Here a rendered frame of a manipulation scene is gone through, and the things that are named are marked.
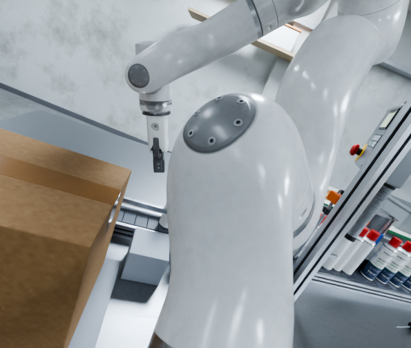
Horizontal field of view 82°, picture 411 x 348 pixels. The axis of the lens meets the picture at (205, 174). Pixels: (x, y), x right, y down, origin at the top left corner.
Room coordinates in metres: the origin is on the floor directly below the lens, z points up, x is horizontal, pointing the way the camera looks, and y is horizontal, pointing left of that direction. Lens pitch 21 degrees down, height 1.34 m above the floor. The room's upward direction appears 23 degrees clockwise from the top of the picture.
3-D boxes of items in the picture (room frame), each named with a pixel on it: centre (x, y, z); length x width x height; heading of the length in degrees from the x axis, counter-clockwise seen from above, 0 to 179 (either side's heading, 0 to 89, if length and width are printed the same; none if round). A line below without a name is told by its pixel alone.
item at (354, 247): (0.84, -0.63, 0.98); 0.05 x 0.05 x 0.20
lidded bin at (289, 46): (3.44, -0.15, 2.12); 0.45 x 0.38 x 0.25; 94
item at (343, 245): (0.82, -0.58, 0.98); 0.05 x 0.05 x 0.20
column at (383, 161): (0.63, -0.40, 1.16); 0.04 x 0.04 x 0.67; 15
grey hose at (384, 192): (0.70, -0.50, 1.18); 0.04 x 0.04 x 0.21
